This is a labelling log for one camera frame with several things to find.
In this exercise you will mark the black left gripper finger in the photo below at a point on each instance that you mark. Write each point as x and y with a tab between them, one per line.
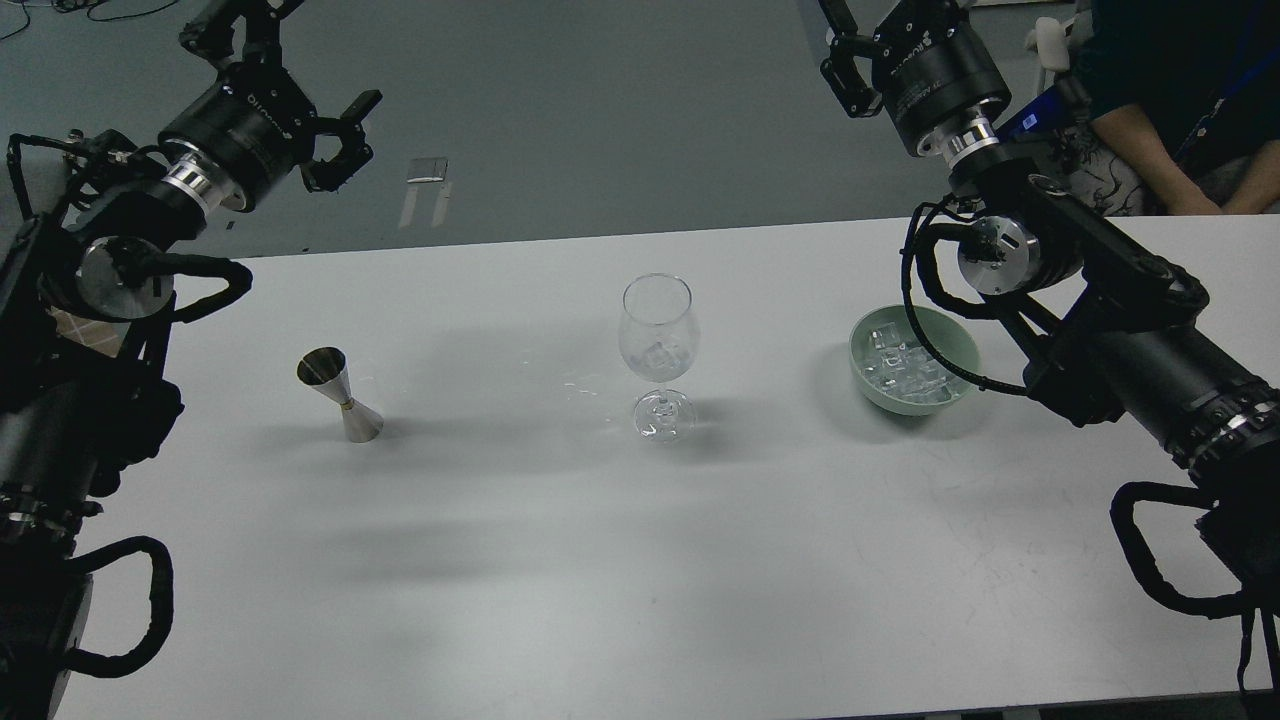
354	152
228	34

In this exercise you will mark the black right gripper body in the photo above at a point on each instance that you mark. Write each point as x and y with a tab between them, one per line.
935	68

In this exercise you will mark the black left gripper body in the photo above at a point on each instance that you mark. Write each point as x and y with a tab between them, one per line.
254	122

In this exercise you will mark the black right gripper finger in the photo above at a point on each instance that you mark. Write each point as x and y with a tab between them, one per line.
855	96

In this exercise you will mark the steel cocktail jigger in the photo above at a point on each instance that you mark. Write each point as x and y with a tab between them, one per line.
326	370

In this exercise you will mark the clear ice cubes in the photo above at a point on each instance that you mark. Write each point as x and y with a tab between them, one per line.
904	370

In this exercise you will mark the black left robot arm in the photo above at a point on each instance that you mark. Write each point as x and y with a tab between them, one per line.
92	288

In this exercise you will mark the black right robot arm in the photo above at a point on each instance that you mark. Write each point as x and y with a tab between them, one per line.
1108	328

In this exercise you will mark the clear wine glass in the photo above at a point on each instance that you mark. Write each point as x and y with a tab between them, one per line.
658	340

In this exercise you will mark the silver floor plate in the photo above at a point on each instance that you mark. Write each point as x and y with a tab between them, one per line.
427	170

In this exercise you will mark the grey office chair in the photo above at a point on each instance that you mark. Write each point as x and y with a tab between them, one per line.
1057	43

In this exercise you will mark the person in teal shirt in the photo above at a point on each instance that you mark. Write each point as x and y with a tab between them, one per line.
1182	116

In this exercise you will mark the beige checkered cloth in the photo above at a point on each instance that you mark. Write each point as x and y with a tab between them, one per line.
107	338

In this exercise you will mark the green bowl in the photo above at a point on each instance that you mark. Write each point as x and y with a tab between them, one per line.
941	333

